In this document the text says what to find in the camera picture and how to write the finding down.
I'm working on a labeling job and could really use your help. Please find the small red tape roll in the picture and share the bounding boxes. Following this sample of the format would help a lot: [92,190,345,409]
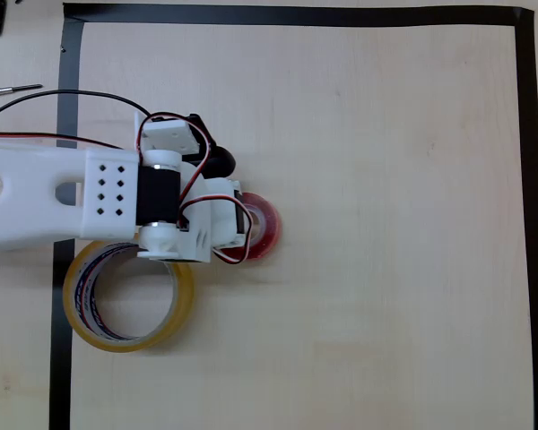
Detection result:
[235,191,282,262]

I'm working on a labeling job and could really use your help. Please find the big yellow tape roll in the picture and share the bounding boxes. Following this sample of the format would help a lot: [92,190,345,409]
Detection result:
[63,240,195,354]

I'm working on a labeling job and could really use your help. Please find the thin metal screwdriver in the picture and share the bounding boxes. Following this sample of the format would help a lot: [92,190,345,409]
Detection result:
[0,83,44,100]

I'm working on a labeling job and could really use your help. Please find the red white black servo cable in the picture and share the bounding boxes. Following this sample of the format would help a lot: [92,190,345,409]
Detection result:
[0,111,219,229]
[178,196,256,265]

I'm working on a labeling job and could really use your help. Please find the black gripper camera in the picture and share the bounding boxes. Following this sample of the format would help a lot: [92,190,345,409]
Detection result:
[178,113,238,181]

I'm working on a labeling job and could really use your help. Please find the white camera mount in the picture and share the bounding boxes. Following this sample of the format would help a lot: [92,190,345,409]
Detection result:
[133,111,203,158]

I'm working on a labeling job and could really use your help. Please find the black camera cable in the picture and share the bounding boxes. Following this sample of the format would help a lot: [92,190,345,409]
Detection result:
[0,89,152,125]

